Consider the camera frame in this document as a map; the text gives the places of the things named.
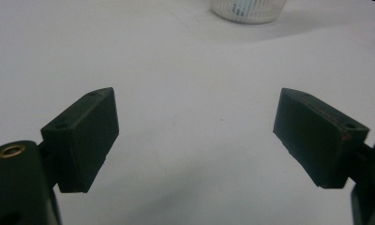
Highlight white plastic slotted basket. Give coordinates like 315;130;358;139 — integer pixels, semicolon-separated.
209;0;289;25

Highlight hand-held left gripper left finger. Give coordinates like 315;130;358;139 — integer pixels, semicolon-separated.
40;86;120;194

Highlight white table mat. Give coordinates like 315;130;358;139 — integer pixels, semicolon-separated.
0;0;375;225

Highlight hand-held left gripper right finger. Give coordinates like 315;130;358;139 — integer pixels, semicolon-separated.
272;87;370;189

